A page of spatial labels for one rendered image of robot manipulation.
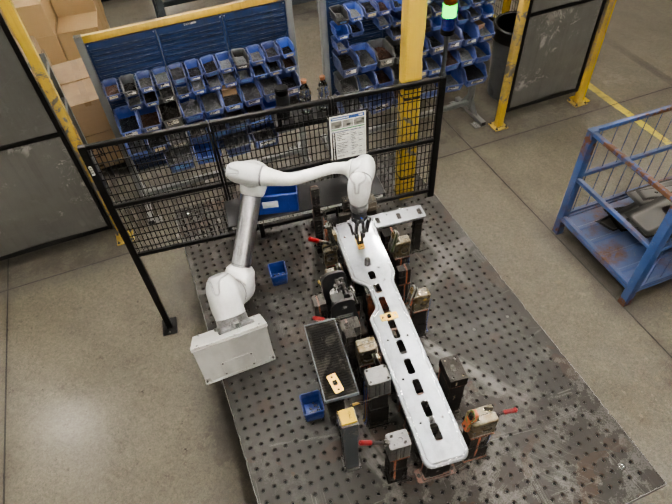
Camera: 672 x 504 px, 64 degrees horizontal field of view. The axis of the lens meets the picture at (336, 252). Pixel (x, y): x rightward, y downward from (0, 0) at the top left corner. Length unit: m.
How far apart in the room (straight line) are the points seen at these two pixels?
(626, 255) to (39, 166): 4.10
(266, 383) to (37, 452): 1.63
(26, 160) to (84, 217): 0.62
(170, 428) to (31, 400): 0.96
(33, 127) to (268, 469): 2.65
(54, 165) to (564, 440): 3.53
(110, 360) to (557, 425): 2.77
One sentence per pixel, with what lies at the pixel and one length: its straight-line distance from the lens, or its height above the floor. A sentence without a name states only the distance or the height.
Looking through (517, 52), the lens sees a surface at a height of 0.76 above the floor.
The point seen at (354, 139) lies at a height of 1.27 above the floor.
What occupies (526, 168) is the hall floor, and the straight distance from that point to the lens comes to 5.03.
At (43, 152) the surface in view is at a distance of 4.17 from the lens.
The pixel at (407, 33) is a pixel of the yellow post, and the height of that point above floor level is 1.81.
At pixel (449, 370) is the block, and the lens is 2.39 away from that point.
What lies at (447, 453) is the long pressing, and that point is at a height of 1.00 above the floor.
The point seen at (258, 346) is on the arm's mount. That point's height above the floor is 0.86.
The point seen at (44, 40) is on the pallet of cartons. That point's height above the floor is 0.71.
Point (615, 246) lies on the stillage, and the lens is 4.32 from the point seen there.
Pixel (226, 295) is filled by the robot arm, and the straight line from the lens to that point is 2.66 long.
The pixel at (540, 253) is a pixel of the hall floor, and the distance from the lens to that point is 4.32.
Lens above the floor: 3.09
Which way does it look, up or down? 48 degrees down
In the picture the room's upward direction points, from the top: 4 degrees counter-clockwise
